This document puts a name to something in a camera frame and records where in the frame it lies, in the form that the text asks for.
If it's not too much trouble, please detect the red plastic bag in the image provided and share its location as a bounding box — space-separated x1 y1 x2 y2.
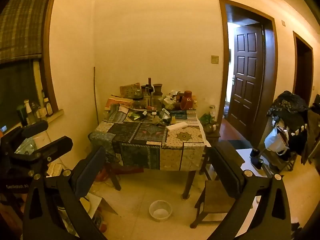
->
97 167 111 182

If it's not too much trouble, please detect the dark green bottle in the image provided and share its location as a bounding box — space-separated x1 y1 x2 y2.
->
16 105 28 128

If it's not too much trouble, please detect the low wooden stool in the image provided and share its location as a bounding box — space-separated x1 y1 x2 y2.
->
189 179 254 229

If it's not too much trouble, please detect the orange cardboard box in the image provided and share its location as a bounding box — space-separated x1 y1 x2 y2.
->
105 96 134 109

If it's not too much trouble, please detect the dark wine bottle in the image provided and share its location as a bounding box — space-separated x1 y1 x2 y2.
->
147 77 154 107

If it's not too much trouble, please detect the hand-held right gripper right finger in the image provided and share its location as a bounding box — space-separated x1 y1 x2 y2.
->
207 144 293 240

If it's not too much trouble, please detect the round dark glass jar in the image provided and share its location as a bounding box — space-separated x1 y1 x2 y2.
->
204 122 220 134

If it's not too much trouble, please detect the white plastic bag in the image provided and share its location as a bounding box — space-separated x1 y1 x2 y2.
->
264 126 288 155

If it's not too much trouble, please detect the storage rack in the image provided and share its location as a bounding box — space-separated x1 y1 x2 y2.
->
260 120 302 173

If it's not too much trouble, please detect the thin wooden stick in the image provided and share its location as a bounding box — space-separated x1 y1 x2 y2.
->
93 67 99 125

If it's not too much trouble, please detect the floral patterned box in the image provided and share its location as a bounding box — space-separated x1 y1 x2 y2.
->
119 82 141 97

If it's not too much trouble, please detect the clear glass bottle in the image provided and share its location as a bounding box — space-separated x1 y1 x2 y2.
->
143 87 151 107

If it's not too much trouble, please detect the long white box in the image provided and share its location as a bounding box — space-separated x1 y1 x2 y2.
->
166 122 188 131

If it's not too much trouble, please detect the brown panel door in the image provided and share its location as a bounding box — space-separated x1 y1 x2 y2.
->
228 24 265 140

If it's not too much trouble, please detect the wooden window frame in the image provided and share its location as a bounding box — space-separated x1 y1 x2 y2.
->
40 0 62 115

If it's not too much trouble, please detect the narrow brown door frame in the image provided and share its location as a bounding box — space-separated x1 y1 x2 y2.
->
292 31 314 105

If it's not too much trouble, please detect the patchwork tablecloth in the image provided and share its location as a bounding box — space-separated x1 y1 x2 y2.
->
88 104 212 171

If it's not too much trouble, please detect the brown labelled bottle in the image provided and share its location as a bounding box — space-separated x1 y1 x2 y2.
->
43 97 54 117

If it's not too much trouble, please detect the white plastic bucket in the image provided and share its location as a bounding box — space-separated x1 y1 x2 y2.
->
149 200 173 222

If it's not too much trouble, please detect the dark clothes pile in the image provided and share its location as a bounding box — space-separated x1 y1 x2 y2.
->
266 91 310 130

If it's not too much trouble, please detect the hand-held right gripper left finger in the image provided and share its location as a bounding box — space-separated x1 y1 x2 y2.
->
22 146 108 240

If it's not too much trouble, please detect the brown ceramic vase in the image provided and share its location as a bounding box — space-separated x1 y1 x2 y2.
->
152 83 164 110

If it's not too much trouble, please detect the woven window blind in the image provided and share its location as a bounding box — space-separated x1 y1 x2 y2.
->
0 0 55 65

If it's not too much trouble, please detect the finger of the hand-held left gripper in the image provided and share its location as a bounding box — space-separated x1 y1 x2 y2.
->
21 120 49 139
15 135 74 162

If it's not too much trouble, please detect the white bottle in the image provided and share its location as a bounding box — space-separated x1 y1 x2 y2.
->
23 99 35 125

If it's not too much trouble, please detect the red jug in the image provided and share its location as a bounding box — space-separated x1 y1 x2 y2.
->
180 90 194 110

